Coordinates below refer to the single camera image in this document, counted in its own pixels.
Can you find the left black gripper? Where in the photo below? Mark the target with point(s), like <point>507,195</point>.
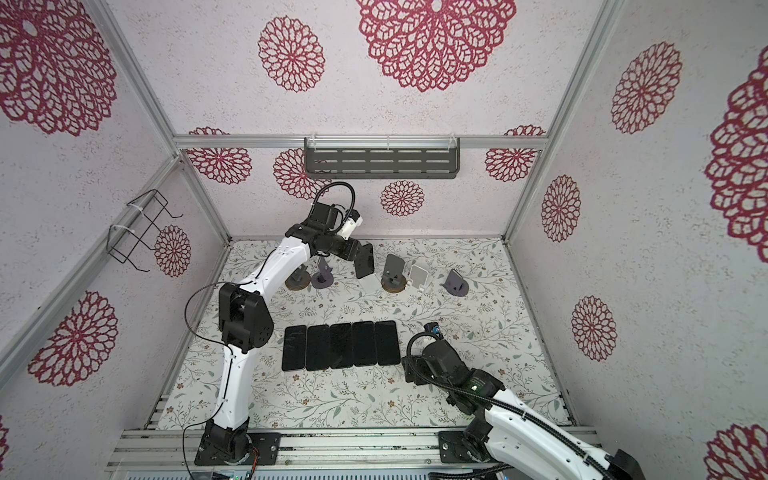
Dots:
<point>351,252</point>

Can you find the grey metal wall shelf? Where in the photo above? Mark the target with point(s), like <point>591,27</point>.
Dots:
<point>382,160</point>

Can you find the white stand silver plate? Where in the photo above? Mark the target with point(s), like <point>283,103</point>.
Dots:
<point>419,278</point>

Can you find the dark purple folding stand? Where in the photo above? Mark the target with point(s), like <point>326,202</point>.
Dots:
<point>455,284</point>

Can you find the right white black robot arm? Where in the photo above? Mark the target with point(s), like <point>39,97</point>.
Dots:
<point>504,428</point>

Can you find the purple round phone stand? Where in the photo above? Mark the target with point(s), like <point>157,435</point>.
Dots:
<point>324,277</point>

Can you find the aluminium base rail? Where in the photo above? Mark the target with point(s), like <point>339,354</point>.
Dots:
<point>298,450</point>

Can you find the black wire wall basket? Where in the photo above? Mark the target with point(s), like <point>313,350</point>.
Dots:
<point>144,212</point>

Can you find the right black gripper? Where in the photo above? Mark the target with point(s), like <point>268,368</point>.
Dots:
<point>408,373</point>

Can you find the black phone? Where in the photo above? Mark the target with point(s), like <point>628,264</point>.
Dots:
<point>294,348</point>
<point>364,344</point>
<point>387,343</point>
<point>318,348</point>
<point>341,346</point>
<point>364,263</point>

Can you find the wooden round stand grey plate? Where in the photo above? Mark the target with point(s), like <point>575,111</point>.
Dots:
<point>393,278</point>

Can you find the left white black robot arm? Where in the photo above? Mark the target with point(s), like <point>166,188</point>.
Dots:
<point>246,324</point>

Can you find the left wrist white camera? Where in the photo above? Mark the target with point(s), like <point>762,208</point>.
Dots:
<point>353,221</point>

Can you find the wooden round phone stand left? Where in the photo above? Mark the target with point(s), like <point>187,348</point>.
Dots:
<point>299,279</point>

